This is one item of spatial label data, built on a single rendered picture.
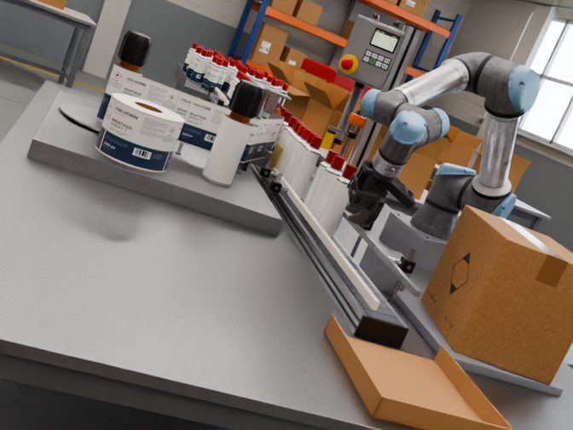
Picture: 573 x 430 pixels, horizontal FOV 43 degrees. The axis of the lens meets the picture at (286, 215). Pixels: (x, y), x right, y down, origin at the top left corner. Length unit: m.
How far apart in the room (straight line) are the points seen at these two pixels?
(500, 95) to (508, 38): 8.61
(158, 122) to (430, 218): 0.95
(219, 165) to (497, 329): 0.89
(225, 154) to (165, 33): 7.86
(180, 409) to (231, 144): 1.05
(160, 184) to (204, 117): 0.42
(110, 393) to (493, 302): 0.85
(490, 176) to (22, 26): 7.98
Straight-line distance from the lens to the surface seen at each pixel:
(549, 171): 9.26
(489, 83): 2.06
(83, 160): 1.87
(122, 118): 1.90
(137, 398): 1.12
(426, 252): 2.29
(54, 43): 9.69
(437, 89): 1.96
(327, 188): 2.00
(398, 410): 1.21
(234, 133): 2.03
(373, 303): 1.48
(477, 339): 1.63
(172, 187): 1.89
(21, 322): 1.09
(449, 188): 2.33
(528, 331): 1.66
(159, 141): 1.91
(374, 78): 2.27
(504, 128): 2.13
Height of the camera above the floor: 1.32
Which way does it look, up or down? 13 degrees down
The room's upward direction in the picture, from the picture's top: 22 degrees clockwise
